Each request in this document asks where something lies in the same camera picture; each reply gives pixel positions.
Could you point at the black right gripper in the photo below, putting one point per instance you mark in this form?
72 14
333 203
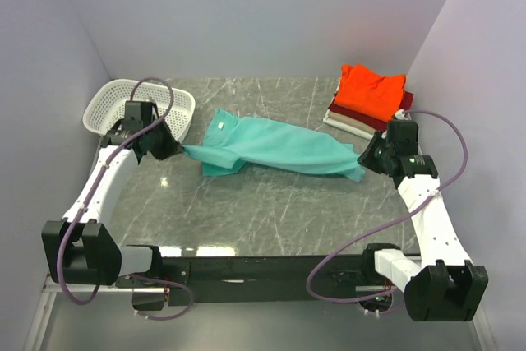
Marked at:
366 158

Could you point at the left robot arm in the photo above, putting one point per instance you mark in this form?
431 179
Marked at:
79 247

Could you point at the folded white t-shirt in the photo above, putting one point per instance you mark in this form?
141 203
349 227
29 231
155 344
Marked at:
350 129

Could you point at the folded dark red t-shirt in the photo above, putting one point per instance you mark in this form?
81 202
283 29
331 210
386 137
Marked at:
376 124

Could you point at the folded beige t-shirt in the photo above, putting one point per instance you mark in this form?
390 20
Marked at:
352 122

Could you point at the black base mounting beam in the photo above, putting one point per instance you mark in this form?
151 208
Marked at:
252 279

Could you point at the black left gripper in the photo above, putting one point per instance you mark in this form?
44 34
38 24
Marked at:
173 147

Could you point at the folded orange t-shirt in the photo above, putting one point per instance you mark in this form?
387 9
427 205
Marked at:
362 90

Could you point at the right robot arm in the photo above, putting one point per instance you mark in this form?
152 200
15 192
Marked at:
444 285

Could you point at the teal t-shirt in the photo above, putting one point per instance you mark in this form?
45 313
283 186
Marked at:
231 142

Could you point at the aluminium extrusion rail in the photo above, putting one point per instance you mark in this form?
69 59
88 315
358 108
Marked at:
112 322

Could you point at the white perforated plastic basket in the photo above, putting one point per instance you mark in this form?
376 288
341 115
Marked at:
108 106

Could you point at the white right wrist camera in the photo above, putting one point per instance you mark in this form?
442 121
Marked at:
402 114

